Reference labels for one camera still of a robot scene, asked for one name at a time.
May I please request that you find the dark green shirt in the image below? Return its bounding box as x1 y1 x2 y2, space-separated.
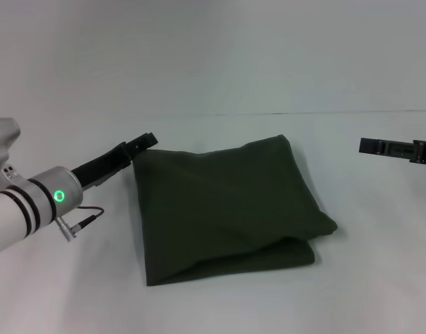
132 134 338 287

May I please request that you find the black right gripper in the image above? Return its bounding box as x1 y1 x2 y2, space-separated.
358 137 426 166

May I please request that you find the left arm cable with plug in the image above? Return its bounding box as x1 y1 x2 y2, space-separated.
55 205 107 241

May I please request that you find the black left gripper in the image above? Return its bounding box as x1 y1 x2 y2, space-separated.
70 132 159 191

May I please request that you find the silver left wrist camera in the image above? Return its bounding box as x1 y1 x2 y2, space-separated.
0 118 22 182

